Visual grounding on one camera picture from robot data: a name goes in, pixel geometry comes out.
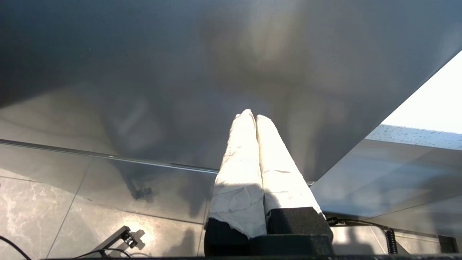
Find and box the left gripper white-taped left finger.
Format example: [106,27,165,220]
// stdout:
[203,109,267,257]

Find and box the coiled black cable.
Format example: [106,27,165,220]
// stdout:
[327,217,399,255]

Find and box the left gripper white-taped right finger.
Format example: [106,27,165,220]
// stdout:
[256,114,334,237]

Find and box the grey base cabinet front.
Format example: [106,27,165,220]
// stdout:
[312,139,462,239]

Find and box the thin black floor cable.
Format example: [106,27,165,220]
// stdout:
[0,235,32,260]
[72,247,132,259]

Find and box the tall fridge with grey front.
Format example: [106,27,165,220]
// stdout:
[0,0,462,224]

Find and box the black floor block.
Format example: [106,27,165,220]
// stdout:
[439,235,459,253]

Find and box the small black metal bracket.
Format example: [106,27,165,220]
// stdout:
[92,226,139,257]

